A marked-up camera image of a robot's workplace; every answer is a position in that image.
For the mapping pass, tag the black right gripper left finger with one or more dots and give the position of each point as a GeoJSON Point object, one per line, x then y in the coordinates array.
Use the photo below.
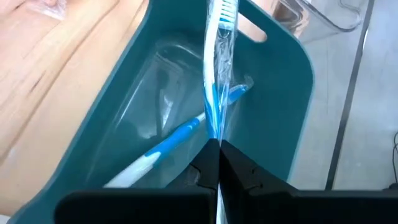
{"type": "Point", "coordinates": [155, 205]}

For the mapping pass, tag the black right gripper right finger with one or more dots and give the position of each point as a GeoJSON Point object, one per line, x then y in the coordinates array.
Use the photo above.
{"type": "Point", "coordinates": [280, 205]}

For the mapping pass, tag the blue white toothbrush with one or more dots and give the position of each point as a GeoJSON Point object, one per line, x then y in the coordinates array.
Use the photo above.
{"type": "Point", "coordinates": [174, 140]}
{"type": "Point", "coordinates": [210, 62]}

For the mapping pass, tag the teal plastic bin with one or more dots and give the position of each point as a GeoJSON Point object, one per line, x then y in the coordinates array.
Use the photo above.
{"type": "Point", "coordinates": [273, 124]}

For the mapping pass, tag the clear plastic bin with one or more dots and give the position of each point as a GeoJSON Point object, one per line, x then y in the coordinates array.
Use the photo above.
{"type": "Point", "coordinates": [326, 18]}

